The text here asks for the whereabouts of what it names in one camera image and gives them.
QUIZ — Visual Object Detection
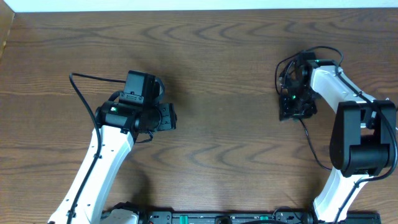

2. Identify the black USB cable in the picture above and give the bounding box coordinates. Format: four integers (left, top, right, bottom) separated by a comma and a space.
274, 52, 333, 172

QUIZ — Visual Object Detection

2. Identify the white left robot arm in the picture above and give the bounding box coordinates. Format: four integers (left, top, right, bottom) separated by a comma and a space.
49, 70, 177, 223

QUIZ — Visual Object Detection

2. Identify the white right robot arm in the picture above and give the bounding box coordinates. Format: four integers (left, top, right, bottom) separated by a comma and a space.
274, 48, 397, 223

